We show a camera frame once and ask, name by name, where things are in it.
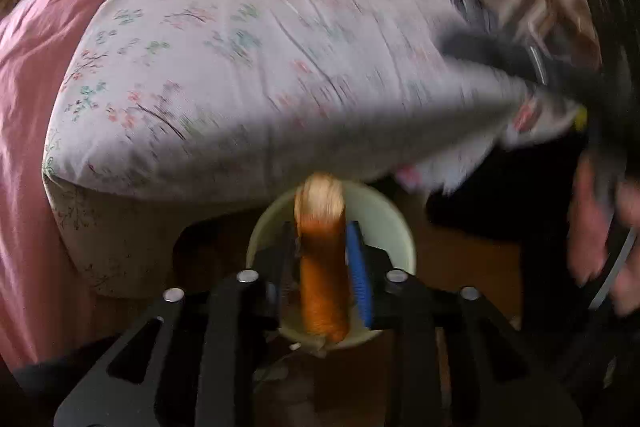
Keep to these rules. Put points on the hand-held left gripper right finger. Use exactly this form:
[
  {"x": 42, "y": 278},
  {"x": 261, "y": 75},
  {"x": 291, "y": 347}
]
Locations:
[{"x": 358, "y": 267}]

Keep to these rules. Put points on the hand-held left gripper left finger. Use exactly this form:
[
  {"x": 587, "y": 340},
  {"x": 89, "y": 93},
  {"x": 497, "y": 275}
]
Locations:
[{"x": 280, "y": 267}]

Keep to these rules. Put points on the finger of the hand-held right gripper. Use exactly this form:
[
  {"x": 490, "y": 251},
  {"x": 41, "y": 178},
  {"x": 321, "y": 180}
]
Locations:
[{"x": 510, "y": 59}]

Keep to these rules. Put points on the long orange sausage wrapper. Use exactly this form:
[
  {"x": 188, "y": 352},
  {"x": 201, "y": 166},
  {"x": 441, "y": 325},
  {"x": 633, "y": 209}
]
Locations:
[{"x": 322, "y": 287}]

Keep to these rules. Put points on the pale yellow trash bin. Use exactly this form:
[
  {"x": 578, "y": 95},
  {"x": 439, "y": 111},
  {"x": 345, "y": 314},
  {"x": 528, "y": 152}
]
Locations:
[{"x": 390, "y": 227}]

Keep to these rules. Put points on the person's right hand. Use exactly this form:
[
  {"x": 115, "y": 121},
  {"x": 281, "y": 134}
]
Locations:
[{"x": 592, "y": 232}]

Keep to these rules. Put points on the floral bed sheet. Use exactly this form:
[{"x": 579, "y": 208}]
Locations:
[{"x": 225, "y": 82}]

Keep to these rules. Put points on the pink blanket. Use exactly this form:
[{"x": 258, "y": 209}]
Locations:
[{"x": 30, "y": 107}]

